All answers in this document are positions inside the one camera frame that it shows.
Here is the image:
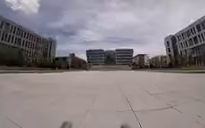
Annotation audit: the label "row of trees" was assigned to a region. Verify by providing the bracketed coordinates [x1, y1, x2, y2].
[0, 42, 55, 69]

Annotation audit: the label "small pale building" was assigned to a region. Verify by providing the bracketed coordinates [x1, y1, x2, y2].
[132, 53, 151, 68]

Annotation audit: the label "pale stone slab plaza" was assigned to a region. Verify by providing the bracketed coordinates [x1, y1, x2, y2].
[0, 70, 205, 128]

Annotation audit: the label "wide grey stairs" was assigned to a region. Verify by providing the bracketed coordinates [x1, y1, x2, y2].
[89, 64, 133, 72]

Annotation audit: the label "low brown building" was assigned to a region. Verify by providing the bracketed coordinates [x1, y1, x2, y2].
[54, 53, 90, 70]

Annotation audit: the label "tall grey grid-window building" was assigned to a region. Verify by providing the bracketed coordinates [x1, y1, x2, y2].
[163, 9, 205, 67]

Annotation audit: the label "dark building with pale bands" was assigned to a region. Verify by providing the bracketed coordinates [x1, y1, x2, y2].
[85, 48, 135, 66]

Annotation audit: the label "low pale building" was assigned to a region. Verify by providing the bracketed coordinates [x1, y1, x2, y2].
[150, 54, 170, 68]

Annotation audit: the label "long pale grid-window building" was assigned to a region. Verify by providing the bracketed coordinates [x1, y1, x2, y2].
[0, 10, 57, 66]

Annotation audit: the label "low wall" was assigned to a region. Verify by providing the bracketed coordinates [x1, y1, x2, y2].
[0, 64, 90, 74]
[131, 64, 205, 74]

